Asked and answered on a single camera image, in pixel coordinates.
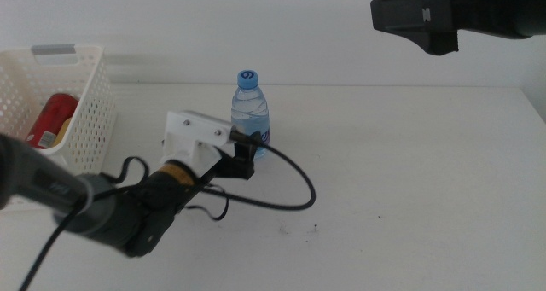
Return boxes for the clear water bottle blue cap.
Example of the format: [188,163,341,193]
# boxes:
[230,69,270,160]

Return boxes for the red drink can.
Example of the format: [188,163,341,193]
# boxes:
[25,93,80,149]

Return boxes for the white perforated plastic basket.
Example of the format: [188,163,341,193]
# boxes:
[0,44,117,211]

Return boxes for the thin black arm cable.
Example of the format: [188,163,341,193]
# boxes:
[16,156,150,291]
[183,183,231,222]

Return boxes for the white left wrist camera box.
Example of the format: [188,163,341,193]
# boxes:
[160,110,240,172]

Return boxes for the thick black camera cable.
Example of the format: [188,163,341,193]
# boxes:
[200,128,317,212]

